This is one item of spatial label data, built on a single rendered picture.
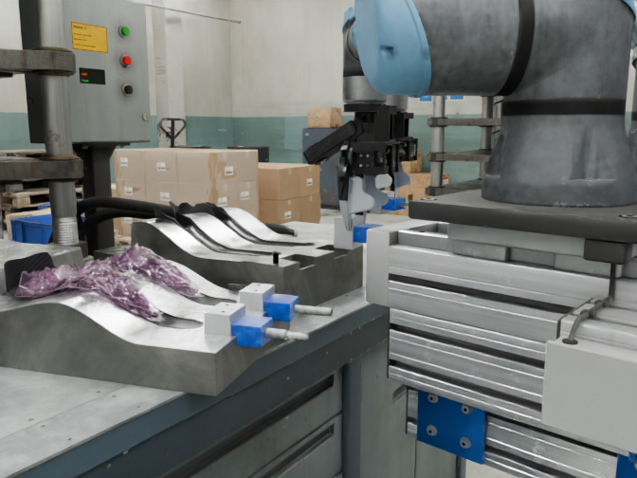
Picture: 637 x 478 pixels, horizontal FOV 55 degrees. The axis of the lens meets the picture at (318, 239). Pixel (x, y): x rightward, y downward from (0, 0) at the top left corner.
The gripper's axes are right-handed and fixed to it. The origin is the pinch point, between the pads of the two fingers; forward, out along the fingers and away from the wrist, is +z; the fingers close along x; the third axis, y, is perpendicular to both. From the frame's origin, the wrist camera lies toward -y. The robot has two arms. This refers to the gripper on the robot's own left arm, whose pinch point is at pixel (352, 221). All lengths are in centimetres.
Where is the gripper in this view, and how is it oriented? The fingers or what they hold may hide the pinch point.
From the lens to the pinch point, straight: 106.7
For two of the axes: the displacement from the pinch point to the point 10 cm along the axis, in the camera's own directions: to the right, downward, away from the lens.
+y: 9.0, 0.8, -4.4
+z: 0.0, 9.8, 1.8
